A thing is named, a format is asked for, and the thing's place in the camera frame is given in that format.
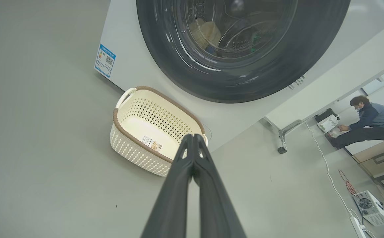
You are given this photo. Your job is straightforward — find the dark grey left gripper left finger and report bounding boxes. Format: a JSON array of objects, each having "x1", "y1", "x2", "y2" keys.
[{"x1": 141, "y1": 134, "x2": 196, "y2": 238}]

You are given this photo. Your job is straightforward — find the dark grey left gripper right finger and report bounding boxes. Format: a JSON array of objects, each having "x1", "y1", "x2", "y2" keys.
[{"x1": 192, "y1": 134, "x2": 247, "y2": 238}]

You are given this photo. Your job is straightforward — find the yellow garment with blue cuffs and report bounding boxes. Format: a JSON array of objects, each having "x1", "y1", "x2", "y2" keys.
[{"x1": 189, "y1": 18, "x2": 222, "y2": 55}]

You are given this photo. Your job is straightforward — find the dark round glass washer door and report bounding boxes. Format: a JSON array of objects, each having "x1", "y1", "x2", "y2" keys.
[{"x1": 136, "y1": 0, "x2": 351, "y2": 103}]

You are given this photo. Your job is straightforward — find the cream perforated laundry basket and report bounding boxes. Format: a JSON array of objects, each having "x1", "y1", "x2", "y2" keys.
[{"x1": 109, "y1": 86, "x2": 209, "y2": 177}]

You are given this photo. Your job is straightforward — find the basket product label sticker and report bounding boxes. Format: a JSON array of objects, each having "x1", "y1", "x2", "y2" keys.
[{"x1": 141, "y1": 136, "x2": 162, "y2": 152}]

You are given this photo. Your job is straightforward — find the white front-load washing machine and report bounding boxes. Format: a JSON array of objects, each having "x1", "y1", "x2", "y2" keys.
[{"x1": 95, "y1": 0, "x2": 384, "y2": 152}]

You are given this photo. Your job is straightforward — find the grey metal leg with caster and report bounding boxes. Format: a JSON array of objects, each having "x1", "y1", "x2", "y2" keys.
[{"x1": 261, "y1": 117, "x2": 303, "y2": 154}]

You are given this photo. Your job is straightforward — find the white printed box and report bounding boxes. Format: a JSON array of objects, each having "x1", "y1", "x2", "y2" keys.
[{"x1": 317, "y1": 114, "x2": 340, "y2": 133}]

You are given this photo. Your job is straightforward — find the white power strip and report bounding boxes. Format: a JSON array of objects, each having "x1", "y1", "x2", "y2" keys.
[{"x1": 350, "y1": 217, "x2": 367, "y2": 238}]

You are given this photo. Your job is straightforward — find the black text notice sticker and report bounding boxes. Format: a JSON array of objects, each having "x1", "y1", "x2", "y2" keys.
[{"x1": 288, "y1": 75, "x2": 306, "y2": 90}]

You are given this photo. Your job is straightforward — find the blue energy label sticker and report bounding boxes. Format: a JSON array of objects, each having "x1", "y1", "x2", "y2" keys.
[{"x1": 95, "y1": 44, "x2": 116, "y2": 78}]

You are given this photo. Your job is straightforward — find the white power supply with fan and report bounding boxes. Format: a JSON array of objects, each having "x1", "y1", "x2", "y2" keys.
[{"x1": 352, "y1": 191, "x2": 384, "y2": 227}]

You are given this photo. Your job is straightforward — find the beige cabinet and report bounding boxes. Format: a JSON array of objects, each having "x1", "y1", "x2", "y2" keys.
[{"x1": 352, "y1": 134, "x2": 384, "y2": 199}]

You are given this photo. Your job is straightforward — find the white partition panel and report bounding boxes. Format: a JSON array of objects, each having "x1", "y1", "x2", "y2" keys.
[{"x1": 265, "y1": 17, "x2": 384, "y2": 131}]

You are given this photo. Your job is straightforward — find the seated person in blue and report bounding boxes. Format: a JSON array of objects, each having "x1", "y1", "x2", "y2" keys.
[{"x1": 324, "y1": 96, "x2": 384, "y2": 150}]

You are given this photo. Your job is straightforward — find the white floor cable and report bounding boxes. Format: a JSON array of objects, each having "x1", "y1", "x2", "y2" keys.
[{"x1": 304, "y1": 121, "x2": 376, "y2": 238}]

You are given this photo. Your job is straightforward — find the red cable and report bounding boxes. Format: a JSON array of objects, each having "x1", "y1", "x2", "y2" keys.
[{"x1": 338, "y1": 170, "x2": 358, "y2": 195}]

